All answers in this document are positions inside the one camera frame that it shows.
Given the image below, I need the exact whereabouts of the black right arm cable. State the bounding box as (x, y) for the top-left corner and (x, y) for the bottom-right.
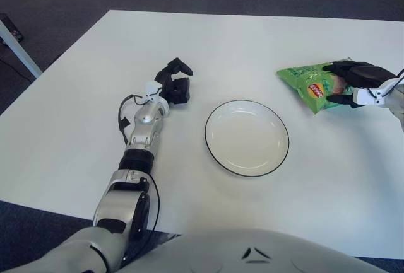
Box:
(377, 68), (404, 97)

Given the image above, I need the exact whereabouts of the white plate black rim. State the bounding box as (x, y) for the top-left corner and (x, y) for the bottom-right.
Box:
(204, 98), (290, 178)

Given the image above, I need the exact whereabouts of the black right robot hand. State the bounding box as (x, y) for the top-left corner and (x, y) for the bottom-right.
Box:
(321, 61), (397, 109)

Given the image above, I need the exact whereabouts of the black box on floor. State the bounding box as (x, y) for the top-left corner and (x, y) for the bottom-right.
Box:
(0, 13), (25, 45)

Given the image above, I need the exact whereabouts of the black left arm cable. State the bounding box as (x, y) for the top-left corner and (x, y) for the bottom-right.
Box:
(118, 95), (162, 263)

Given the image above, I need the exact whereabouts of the white table leg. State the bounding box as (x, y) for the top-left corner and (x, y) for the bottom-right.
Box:
(0, 20), (43, 78)

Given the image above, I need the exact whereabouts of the thin black floor cable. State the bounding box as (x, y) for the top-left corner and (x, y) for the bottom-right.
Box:
(0, 58), (35, 82)

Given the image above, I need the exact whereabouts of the green chip bag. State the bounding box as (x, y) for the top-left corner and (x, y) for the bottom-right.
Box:
(276, 57), (357, 116)

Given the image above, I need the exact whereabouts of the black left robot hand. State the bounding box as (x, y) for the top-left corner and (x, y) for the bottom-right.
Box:
(154, 57), (194, 105)

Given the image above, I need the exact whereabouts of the grey robot torso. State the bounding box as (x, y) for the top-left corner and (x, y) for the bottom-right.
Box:
(119, 227), (404, 273)

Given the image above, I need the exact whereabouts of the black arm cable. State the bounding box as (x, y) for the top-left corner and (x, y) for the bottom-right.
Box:
(118, 95), (162, 263)
(377, 68), (404, 97)

